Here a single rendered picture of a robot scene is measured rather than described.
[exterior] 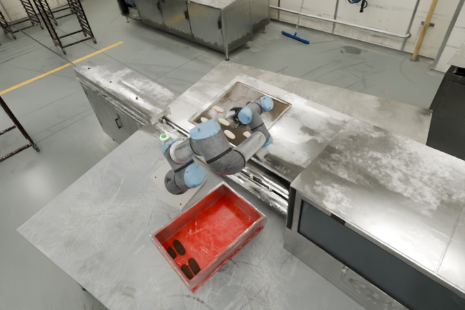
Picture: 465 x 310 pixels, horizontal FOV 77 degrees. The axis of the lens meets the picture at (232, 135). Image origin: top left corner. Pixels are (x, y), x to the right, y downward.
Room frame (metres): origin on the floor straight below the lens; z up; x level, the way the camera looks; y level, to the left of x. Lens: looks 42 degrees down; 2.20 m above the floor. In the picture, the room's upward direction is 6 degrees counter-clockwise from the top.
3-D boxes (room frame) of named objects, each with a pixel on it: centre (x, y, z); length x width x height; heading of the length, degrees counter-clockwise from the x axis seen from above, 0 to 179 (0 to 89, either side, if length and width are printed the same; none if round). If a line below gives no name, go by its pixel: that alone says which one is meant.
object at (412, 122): (1.65, -0.38, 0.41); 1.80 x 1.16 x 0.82; 54
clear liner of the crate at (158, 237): (0.78, 0.16, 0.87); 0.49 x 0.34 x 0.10; 129
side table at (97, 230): (0.79, 0.23, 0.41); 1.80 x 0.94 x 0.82; 54
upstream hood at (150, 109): (2.20, 0.94, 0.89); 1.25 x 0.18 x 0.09; 44
